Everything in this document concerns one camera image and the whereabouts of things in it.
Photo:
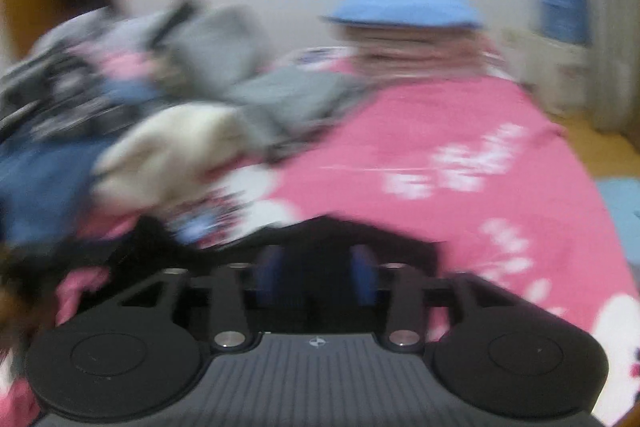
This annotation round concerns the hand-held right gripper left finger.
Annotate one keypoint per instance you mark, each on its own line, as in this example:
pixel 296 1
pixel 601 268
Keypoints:
pixel 270 279

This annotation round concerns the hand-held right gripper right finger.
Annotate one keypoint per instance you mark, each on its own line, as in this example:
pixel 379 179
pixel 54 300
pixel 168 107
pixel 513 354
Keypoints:
pixel 362 279

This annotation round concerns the black printed t-shirt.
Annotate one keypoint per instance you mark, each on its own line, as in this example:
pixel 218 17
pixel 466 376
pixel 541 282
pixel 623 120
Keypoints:
pixel 320 237

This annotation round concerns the pink floral blanket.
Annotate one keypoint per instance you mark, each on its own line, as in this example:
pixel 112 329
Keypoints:
pixel 425 132

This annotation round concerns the cream fleece garment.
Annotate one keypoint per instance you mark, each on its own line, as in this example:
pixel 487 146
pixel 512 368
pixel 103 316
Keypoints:
pixel 170 147

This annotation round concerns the grey garment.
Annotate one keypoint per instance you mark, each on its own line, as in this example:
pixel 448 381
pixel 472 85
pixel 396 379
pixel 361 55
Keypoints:
pixel 280 97

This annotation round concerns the pink folded towels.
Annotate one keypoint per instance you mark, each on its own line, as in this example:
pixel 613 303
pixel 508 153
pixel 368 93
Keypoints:
pixel 420 52

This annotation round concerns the blue jeans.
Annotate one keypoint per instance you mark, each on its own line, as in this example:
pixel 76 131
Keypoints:
pixel 40 187

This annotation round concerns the light blue stool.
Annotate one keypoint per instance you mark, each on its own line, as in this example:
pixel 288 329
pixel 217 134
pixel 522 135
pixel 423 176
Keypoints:
pixel 622 212

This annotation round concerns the grey plaid shirt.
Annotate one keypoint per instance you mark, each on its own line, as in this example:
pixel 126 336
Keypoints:
pixel 65 97

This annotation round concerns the white box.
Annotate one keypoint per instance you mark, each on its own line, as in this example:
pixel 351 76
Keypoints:
pixel 545 72

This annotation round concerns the blue folded cloth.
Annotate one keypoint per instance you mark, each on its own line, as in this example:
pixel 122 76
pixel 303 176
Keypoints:
pixel 405 4

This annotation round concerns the blue plastic bag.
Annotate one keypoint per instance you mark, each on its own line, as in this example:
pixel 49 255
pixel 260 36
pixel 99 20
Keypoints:
pixel 560 2

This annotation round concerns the grey curtain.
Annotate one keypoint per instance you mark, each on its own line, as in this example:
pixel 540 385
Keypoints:
pixel 610 7

